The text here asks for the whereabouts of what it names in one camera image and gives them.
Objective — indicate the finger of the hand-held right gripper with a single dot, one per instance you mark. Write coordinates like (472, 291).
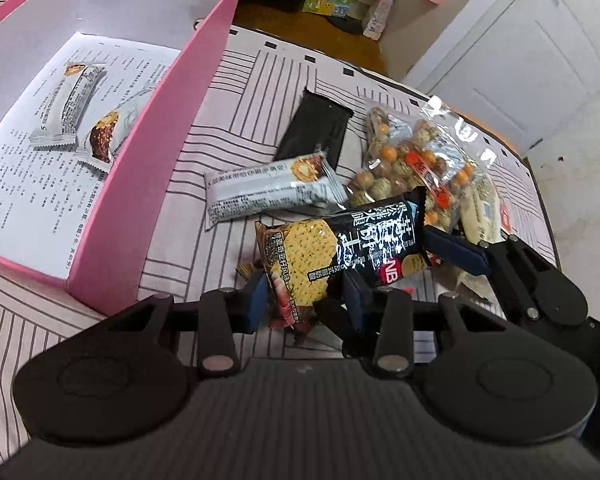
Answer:
(332, 321)
(455, 251)

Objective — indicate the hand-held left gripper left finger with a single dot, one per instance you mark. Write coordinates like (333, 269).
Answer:
(252, 302)

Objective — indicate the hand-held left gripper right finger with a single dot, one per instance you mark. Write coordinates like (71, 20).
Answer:
(356, 300)

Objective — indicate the black cracker packet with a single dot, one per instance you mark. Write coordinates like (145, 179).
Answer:
(370, 230)

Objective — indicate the clear bag of coated nuts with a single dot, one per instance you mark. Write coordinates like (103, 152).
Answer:
(410, 160)

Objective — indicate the pink cardboard box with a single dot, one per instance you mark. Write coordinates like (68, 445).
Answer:
(145, 170)

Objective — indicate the plain black snack packet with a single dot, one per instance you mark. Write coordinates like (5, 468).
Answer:
(312, 130)

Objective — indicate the small orange wrapper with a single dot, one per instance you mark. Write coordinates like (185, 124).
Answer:
(245, 270)

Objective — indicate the cream snack packet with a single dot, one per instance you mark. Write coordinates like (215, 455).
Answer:
(480, 210)

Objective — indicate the white snack bar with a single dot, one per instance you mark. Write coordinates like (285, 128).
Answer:
(70, 105)
(260, 192)
(105, 130)

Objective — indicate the white door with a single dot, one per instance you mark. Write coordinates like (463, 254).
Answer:
(530, 60)

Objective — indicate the white pouch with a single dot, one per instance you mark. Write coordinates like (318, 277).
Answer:
(380, 10)

